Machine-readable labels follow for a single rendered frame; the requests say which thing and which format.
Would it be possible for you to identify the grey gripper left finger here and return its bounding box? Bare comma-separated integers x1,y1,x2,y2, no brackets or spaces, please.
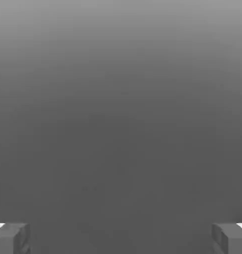
0,222,31,254

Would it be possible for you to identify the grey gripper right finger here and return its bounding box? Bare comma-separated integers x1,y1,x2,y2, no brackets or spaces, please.
211,222,242,254

